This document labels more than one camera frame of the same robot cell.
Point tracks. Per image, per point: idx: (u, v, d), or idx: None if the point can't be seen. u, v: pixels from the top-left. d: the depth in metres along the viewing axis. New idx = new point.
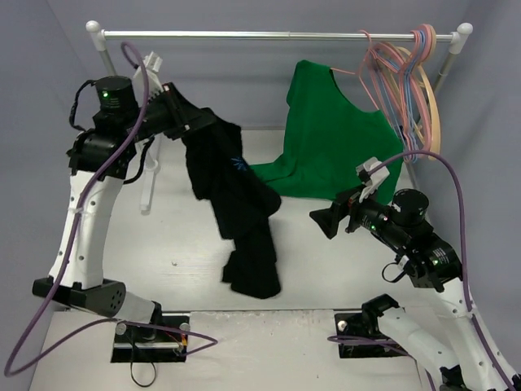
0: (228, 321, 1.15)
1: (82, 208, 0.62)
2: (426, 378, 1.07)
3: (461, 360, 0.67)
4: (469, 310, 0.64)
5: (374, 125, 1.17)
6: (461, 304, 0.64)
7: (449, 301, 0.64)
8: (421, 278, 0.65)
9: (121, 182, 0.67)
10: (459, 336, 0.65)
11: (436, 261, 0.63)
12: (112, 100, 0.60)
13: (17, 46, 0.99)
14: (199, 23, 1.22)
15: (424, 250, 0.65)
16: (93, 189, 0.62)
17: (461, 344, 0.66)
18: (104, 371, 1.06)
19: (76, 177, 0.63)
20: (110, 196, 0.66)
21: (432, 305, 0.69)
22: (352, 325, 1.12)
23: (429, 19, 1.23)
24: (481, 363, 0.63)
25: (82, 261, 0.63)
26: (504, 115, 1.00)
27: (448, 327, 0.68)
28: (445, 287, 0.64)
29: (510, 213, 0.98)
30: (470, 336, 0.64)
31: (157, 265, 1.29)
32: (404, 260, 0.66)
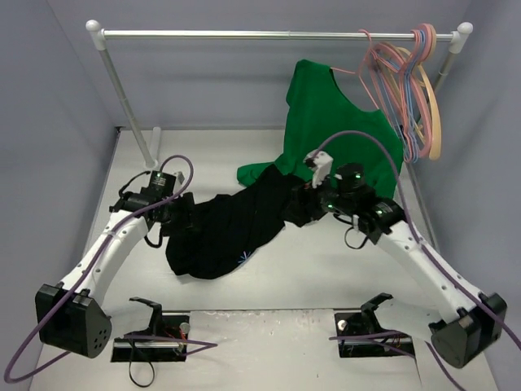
0: (228, 320, 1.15)
1: (116, 231, 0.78)
2: (426, 378, 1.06)
3: (431, 295, 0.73)
4: (418, 242, 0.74)
5: (374, 123, 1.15)
6: (409, 239, 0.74)
7: (399, 239, 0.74)
8: (373, 233, 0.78)
9: (146, 230, 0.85)
10: (419, 270, 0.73)
11: (381, 211, 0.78)
12: (160, 179, 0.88)
13: (16, 46, 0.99)
14: (200, 21, 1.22)
15: (370, 208, 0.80)
16: (129, 221, 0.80)
17: (424, 278, 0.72)
18: (104, 370, 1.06)
19: (116, 214, 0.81)
20: (133, 236, 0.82)
21: (391, 253, 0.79)
22: (352, 325, 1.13)
23: (429, 18, 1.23)
24: (444, 288, 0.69)
25: (98, 274, 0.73)
26: (504, 114, 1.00)
27: (409, 267, 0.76)
28: (394, 229, 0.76)
29: (510, 213, 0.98)
30: (426, 265, 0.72)
31: (156, 265, 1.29)
32: (356, 218, 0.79)
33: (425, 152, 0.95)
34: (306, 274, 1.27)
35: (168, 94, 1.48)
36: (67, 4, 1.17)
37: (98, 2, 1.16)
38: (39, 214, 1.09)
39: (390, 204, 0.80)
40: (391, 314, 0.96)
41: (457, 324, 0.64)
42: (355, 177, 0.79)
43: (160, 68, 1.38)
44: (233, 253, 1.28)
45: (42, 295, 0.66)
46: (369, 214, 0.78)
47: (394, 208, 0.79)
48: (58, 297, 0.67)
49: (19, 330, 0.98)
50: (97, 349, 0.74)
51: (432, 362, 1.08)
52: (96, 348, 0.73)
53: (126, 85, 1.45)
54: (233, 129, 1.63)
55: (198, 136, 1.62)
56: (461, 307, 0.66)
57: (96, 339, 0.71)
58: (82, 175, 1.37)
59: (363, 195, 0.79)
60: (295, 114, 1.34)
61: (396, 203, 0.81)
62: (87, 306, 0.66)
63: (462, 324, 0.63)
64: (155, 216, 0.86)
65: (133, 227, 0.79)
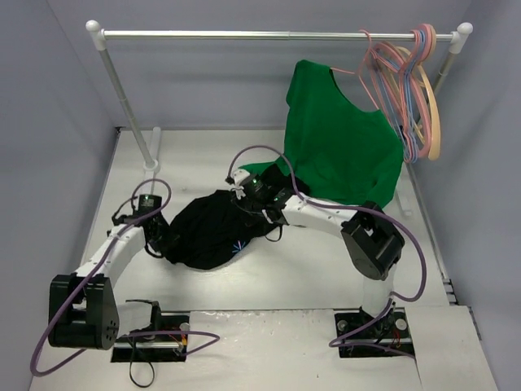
0: (227, 320, 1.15)
1: (121, 235, 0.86)
2: (427, 378, 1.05)
3: (333, 232, 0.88)
4: (303, 199, 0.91)
5: (374, 125, 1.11)
6: (299, 201, 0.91)
7: (292, 204, 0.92)
8: (282, 217, 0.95)
9: (144, 240, 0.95)
10: (313, 217, 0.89)
11: (277, 197, 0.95)
12: (149, 201, 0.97)
13: (16, 46, 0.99)
14: (201, 21, 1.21)
15: (271, 199, 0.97)
16: (130, 229, 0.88)
17: (317, 220, 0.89)
18: (104, 371, 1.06)
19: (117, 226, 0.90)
20: (134, 243, 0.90)
21: (301, 224, 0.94)
22: (352, 325, 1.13)
23: (430, 18, 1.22)
24: (330, 217, 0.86)
25: (110, 264, 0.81)
26: (504, 114, 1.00)
27: (311, 224, 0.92)
28: (287, 204, 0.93)
29: (510, 212, 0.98)
30: (316, 212, 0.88)
31: (156, 265, 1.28)
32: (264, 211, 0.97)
33: (425, 152, 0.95)
34: (306, 274, 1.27)
35: (168, 94, 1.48)
36: (67, 4, 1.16)
37: (98, 2, 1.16)
38: (39, 215, 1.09)
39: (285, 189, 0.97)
40: (366, 296, 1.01)
41: (346, 234, 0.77)
42: (251, 183, 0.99)
43: (160, 68, 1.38)
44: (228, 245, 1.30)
45: (58, 286, 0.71)
46: (270, 204, 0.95)
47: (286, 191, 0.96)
48: (71, 287, 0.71)
49: (19, 329, 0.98)
50: (108, 342, 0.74)
51: (432, 363, 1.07)
52: (107, 340, 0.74)
53: (126, 85, 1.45)
54: (232, 129, 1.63)
55: (198, 136, 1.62)
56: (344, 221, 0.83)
57: (107, 330, 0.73)
58: (83, 175, 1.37)
59: (265, 192, 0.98)
60: (296, 114, 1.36)
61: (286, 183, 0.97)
62: (103, 285, 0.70)
63: (348, 230, 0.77)
64: (150, 230, 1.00)
65: (134, 233, 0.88)
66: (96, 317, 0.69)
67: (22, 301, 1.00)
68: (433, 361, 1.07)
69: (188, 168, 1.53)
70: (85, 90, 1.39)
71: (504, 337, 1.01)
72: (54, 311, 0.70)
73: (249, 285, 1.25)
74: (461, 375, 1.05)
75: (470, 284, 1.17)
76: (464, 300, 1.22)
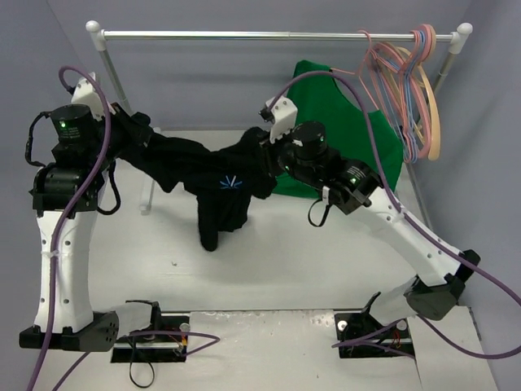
0: (227, 321, 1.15)
1: (58, 250, 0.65)
2: (427, 378, 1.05)
3: (412, 261, 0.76)
4: (400, 211, 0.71)
5: (373, 125, 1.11)
6: (391, 208, 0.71)
7: (383, 212, 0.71)
8: (349, 204, 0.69)
9: (93, 217, 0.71)
10: (401, 238, 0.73)
11: (354, 178, 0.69)
12: (72, 130, 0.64)
13: (16, 47, 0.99)
14: (200, 21, 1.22)
15: (336, 174, 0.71)
16: (65, 228, 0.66)
17: (410, 247, 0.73)
18: (104, 371, 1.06)
19: (45, 219, 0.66)
20: (83, 241, 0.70)
21: (369, 223, 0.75)
22: (352, 325, 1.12)
23: (429, 19, 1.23)
24: (430, 256, 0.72)
25: (68, 304, 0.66)
26: (504, 115, 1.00)
27: (389, 236, 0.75)
28: (374, 199, 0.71)
29: (510, 212, 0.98)
30: (409, 235, 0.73)
31: (157, 266, 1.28)
32: (326, 191, 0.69)
33: (425, 153, 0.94)
34: (306, 274, 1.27)
35: (168, 94, 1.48)
36: (67, 5, 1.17)
37: (98, 3, 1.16)
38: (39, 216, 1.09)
39: (360, 165, 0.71)
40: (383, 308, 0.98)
41: (446, 291, 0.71)
42: (319, 140, 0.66)
43: (160, 68, 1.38)
44: (217, 169, 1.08)
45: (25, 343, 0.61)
46: (340, 182, 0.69)
47: (365, 171, 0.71)
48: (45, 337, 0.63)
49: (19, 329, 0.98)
50: (108, 344, 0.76)
51: (432, 363, 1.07)
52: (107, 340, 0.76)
53: (126, 85, 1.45)
54: (233, 129, 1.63)
55: (199, 136, 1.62)
56: (448, 272, 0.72)
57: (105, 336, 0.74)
58: None
59: (326, 161, 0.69)
60: None
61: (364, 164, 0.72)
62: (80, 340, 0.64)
63: (453, 291, 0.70)
64: (96, 186, 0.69)
65: (74, 235, 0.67)
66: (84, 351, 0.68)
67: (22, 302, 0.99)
68: (433, 361, 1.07)
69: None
70: None
71: (504, 338, 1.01)
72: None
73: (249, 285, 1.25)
74: (461, 375, 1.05)
75: (470, 284, 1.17)
76: (464, 300, 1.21)
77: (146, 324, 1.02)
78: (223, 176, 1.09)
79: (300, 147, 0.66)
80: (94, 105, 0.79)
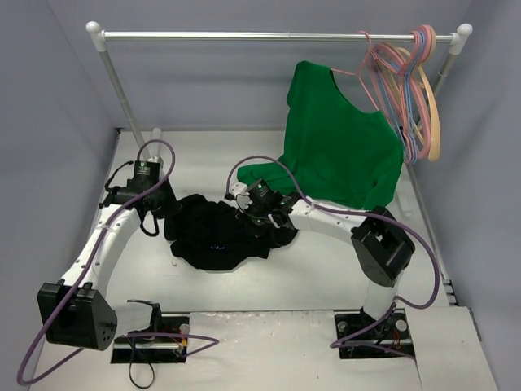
0: (227, 321, 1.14)
1: (110, 225, 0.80)
2: (428, 380, 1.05)
3: (344, 239, 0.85)
4: (310, 203, 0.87)
5: (374, 125, 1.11)
6: (307, 206, 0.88)
7: (299, 210, 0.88)
8: (288, 221, 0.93)
9: (138, 221, 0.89)
10: (320, 222, 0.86)
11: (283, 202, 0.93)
12: (144, 169, 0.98)
13: (16, 48, 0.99)
14: (199, 22, 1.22)
15: (278, 204, 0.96)
16: (120, 214, 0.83)
17: (328, 226, 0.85)
18: (104, 371, 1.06)
19: (107, 208, 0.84)
20: (127, 229, 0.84)
21: (306, 227, 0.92)
22: (352, 326, 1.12)
23: (430, 19, 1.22)
24: (340, 223, 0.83)
25: (98, 266, 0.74)
26: (504, 116, 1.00)
27: (321, 229, 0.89)
28: (295, 207, 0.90)
29: (508, 211, 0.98)
30: (323, 217, 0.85)
31: (157, 267, 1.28)
32: (271, 216, 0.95)
33: (424, 153, 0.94)
34: (306, 274, 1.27)
35: (168, 94, 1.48)
36: (67, 6, 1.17)
37: (98, 3, 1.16)
38: (39, 215, 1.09)
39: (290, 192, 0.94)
40: (370, 297, 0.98)
41: (356, 240, 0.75)
42: (257, 186, 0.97)
43: (160, 69, 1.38)
44: (212, 238, 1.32)
45: (44, 294, 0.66)
46: (277, 209, 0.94)
47: (293, 195, 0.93)
48: (60, 294, 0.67)
49: (19, 329, 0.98)
50: (105, 342, 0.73)
51: (433, 363, 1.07)
52: (104, 340, 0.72)
53: (126, 86, 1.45)
54: (234, 130, 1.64)
55: (199, 137, 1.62)
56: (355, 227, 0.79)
57: (104, 331, 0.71)
58: (84, 176, 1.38)
59: (271, 196, 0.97)
60: (296, 114, 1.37)
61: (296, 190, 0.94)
62: (93, 297, 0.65)
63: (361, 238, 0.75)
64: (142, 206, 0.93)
65: (125, 220, 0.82)
66: (88, 326, 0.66)
67: (23, 303, 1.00)
68: (433, 362, 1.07)
69: (171, 167, 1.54)
70: (84, 91, 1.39)
71: (504, 339, 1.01)
72: (45, 319, 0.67)
73: (249, 285, 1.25)
74: (461, 375, 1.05)
75: (470, 285, 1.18)
76: (464, 301, 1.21)
77: (146, 326, 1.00)
78: (214, 244, 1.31)
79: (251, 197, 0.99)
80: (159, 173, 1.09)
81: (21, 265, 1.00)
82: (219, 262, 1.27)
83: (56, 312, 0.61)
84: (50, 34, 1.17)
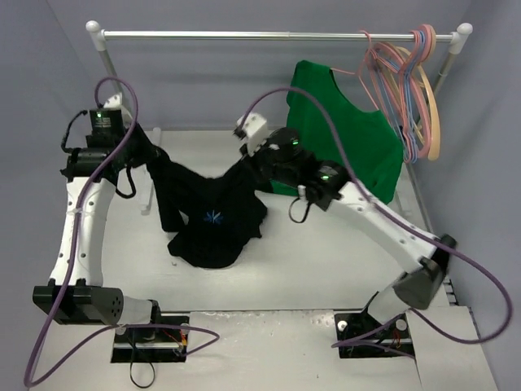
0: (227, 321, 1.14)
1: (82, 207, 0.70)
2: (427, 380, 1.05)
3: (394, 254, 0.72)
4: (369, 200, 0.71)
5: (373, 125, 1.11)
6: (361, 200, 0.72)
7: (351, 202, 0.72)
8: (323, 201, 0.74)
9: (113, 189, 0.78)
10: (374, 226, 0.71)
11: (326, 176, 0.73)
12: (105, 120, 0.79)
13: (17, 48, 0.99)
14: (199, 22, 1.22)
15: (313, 175, 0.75)
16: (91, 191, 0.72)
17: (383, 236, 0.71)
18: (104, 371, 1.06)
19: (73, 184, 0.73)
20: (103, 204, 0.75)
21: (346, 217, 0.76)
22: (352, 326, 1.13)
23: (430, 18, 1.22)
24: (404, 242, 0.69)
25: (85, 257, 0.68)
26: (503, 116, 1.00)
27: (365, 229, 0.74)
28: (343, 193, 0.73)
29: (509, 211, 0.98)
30: (383, 224, 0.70)
31: (158, 267, 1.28)
32: (302, 189, 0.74)
33: (424, 152, 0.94)
34: (307, 274, 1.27)
35: (168, 94, 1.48)
36: (67, 6, 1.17)
37: (98, 3, 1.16)
38: (39, 215, 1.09)
39: (333, 164, 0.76)
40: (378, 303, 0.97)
41: (419, 276, 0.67)
42: (292, 142, 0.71)
43: (160, 69, 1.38)
44: (199, 210, 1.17)
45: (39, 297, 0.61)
46: (315, 182, 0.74)
47: (338, 169, 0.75)
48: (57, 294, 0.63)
49: (19, 329, 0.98)
50: (114, 317, 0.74)
51: (433, 362, 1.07)
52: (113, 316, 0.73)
53: (126, 86, 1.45)
54: (234, 129, 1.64)
55: (199, 136, 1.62)
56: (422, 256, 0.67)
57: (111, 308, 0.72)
58: None
59: (304, 162, 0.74)
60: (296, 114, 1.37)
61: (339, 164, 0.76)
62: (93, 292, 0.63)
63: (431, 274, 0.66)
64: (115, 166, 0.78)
65: (98, 196, 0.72)
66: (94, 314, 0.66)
67: (23, 303, 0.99)
68: (433, 362, 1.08)
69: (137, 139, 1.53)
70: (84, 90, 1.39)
71: (504, 339, 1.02)
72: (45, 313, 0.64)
73: (248, 285, 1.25)
74: (461, 375, 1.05)
75: (470, 284, 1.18)
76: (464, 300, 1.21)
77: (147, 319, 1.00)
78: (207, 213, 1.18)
79: (274, 151, 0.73)
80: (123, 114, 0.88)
81: (21, 265, 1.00)
82: (216, 261, 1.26)
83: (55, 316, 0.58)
84: (50, 34, 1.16)
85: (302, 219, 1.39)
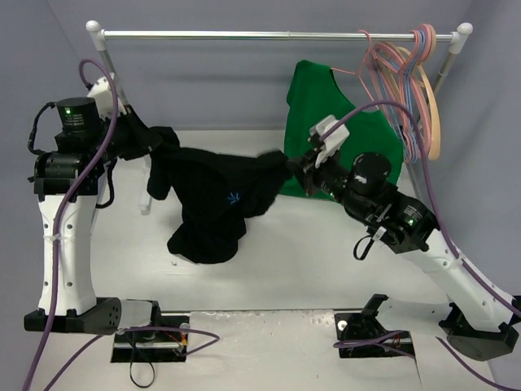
0: (227, 320, 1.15)
1: (60, 234, 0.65)
2: (427, 379, 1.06)
3: (461, 307, 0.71)
4: (457, 257, 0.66)
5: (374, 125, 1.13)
6: (447, 253, 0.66)
7: (439, 256, 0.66)
8: (404, 244, 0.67)
9: (94, 201, 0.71)
10: (456, 284, 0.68)
11: (411, 220, 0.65)
12: (76, 117, 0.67)
13: (16, 48, 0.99)
14: (199, 22, 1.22)
15: (396, 215, 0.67)
16: (67, 212, 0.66)
17: (464, 294, 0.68)
18: (104, 371, 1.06)
19: (46, 204, 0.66)
20: (84, 222, 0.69)
21: (421, 265, 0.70)
22: (352, 325, 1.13)
23: (429, 19, 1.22)
24: (485, 305, 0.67)
25: (71, 287, 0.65)
26: (503, 116, 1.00)
27: (438, 278, 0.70)
28: (429, 243, 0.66)
29: (508, 213, 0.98)
30: (467, 283, 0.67)
31: (159, 267, 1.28)
32: (383, 230, 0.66)
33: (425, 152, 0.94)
34: (307, 274, 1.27)
35: (167, 94, 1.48)
36: (67, 6, 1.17)
37: (98, 3, 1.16)
38: (39, 215, 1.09)
39: (416, 204, 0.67)
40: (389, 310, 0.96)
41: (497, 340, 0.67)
42: (383, 178, 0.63)
43: (160, 69, 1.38)
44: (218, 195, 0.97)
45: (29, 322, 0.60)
46: (396, 225, 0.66)
47: (421, 212, 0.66)
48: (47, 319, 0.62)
49: (19, 329, 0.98)
50: (107, 327, 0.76)
51: (431, 363, 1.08)
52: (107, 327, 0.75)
53: (125, 86, 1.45)
54: (234, 129, 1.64)
55: (199, 136, 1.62)
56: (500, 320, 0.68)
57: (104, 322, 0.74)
58: None
59: (387, 195, 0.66)
60: (295, 114, 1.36)
61: (419, 203, 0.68)
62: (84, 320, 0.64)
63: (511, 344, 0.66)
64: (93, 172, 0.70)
65: (76, 218, 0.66)
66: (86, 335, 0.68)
67: (22, 304, 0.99)
68: (432, 361, 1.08)
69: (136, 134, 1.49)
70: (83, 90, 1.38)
71: None
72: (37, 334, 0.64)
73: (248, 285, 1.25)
74: (460, 375, 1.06)
75: None
76: None
77: (146, 322, 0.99)
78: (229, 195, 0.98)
79: (362, 185, 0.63)
80: (105, 103, 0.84)
81: (21, 265, 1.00)
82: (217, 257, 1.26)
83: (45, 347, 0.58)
84: (50, 33, 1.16)
85: (302, 219, 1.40)
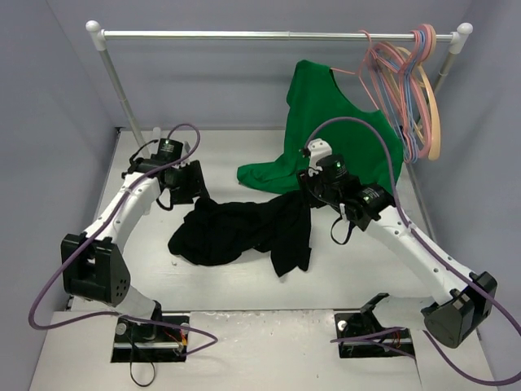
0: (227, 321, 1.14)
1: (133, 190, 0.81)
2: (428, 379, 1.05)
3: (423, 281, 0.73)
4: (407, 226, 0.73)
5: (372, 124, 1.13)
6: (399, 224, 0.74)
7: (388, 224, 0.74)
8: (361, 220, 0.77)
9: (158, 191, 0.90)
10: (410, 253, 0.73)
11: (368, 197, 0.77)
12: (169, 147, 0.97)
13: (16, 47, 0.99)
14: (199, 23, 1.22)
15: (356, 195, 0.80)
16: (142, 181, 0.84)
17: (416, 262, 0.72)
18: (104, 371, 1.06)
19: (130, 176, 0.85)
20: (147, 197, 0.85)
21: (383, 240, 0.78)
22: (352, 325, 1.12)
23: (430, 18, 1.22)
24: (436, 272, 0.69)
25: (118, 225, 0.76)
26: (504, 116, 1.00)
27: (397, 251, 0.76)
28: (383, 215, 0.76)
29: (509, 211, 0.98)
30: (418, 250, 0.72)
31: (158, 267, 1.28)
32: (343, 206, 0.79)
33: (424, 152, 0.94)
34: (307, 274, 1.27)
35: (167, 93, 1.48)
36: (67, 5, 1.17)
37: (98, 2, 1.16)
38: (39, 215, 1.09)
39: (378, 190, 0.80)
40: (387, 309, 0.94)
41: (448, 308, 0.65)
42: (335, 166, 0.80)
43: (160, 69, 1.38)
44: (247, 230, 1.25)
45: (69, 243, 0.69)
46: (356, 202, 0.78)
47: (381, 194, 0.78)
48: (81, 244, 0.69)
49: (19, 329, 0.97)
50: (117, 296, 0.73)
51: (432, 363, 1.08)
52: (117, 296, 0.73)
53: (126, 86, 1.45)
54: (234, 129, 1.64)
55: (199, 136, 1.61)
56: (453, 288, 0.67)
57: (118, 287, 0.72)
58: (84, 174, 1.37)
59: (346, 183, 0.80)
60: (295, 114, 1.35)
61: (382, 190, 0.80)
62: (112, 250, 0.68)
63: (460, 309, 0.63)
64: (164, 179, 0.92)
65: (147, 186, 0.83)
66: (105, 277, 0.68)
67: (22, 304, 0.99)
68: (432, 361, 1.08)
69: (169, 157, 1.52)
70: (84, 90, 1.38)
71: (505, 339, 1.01)
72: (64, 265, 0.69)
73: (248, 285, 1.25)
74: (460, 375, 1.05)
75: None
76: None
77: (148, 315, 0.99)
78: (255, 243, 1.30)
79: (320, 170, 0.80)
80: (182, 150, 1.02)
81: (22, 265, 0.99)
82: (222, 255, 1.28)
83: (72, 257, 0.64)
84: (50, 32, 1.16)
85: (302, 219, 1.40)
